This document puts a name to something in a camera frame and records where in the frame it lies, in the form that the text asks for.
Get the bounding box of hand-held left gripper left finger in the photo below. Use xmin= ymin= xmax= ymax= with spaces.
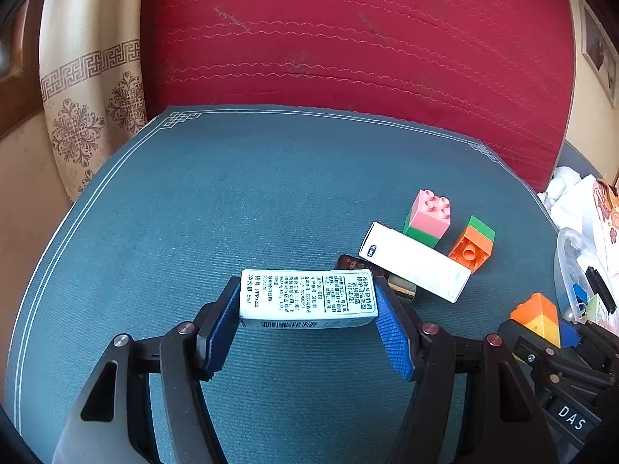
xmin=51 ymin=275 xmax=243 ymax=464

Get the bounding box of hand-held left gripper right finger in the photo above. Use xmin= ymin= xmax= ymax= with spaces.
xmin=374 ymin=275 xmax=562 ymax=464

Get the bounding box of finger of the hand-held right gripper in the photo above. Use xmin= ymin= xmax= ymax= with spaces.
xmin=498 ymin=319 xmax=571 ymax=382
xmin=558 ymin=320 xmax=619 ymax=373

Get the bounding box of yellow orange toy block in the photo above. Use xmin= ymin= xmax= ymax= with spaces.
xmin=510 ymin=292 xmax=562 ymax=349

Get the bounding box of dark brown gold lipstick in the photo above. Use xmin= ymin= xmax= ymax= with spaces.
xmin=333 ymin=254 xmax=417 ymax=303

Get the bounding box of clear plastic bowl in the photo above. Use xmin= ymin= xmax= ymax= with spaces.
xmin=554 ymin=227 xmax=619 ymax=336

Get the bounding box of long white carton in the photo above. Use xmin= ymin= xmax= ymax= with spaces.
xmin=359 ymin=221 xmax=473 ymax=304

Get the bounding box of light blue small carton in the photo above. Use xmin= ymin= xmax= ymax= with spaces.
xmin=240 ymin=268 xmax=381 ymax=329

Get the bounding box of orange green toy block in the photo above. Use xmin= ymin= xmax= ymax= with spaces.
xmin=448 ymin=215 xmax=496 ymax=272

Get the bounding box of pink green toy block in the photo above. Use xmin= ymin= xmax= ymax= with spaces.
xmin=404 ymin=189 xmax=452 ymax=251

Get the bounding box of floral quilt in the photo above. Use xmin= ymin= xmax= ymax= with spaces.
xmin=592 ymin=179 xmax=619 ymax=247

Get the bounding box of white cloth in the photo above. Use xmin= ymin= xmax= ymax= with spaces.
xmin=538 ymin=166 xmax=605 ymax=233

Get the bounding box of grey headboard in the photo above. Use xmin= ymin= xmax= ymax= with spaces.
xmin=556 ymin=140 xmax=601 ymax=181

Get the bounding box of beige patterned curtain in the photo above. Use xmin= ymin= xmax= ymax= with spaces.
xmin=39 ymin=0 xmax=148 ymax=204

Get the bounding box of red quilted mattress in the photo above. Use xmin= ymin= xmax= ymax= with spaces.
xmin=140 ymin=0 xmax=576 ymax=191

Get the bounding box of framed wall picture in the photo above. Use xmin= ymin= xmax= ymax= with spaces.
xmin=578 ymin=0 xmax=619 ymax=95

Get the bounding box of brown wooden window frame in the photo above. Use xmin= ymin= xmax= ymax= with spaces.
xmin=0 ymin=0 xmax=44 ymax=141

